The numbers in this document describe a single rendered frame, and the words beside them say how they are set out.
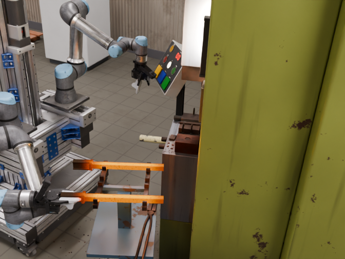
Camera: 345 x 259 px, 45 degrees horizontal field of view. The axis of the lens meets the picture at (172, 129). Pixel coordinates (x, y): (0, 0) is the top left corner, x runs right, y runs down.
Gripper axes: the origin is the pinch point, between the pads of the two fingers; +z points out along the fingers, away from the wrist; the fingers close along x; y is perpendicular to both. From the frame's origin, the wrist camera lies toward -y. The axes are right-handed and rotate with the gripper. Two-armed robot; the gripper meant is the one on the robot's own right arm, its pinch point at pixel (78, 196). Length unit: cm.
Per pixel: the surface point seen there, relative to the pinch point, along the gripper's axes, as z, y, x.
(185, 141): 47, -4, -40
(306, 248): 100, 18, 9
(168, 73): 38, -11, -111
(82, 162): -2.1, -1.6, -22.8
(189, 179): 51, 16, -36
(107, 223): 9.8, 26.5, -11.7
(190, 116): 51, -5, -65
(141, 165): 25.9, -0.7, -23.2
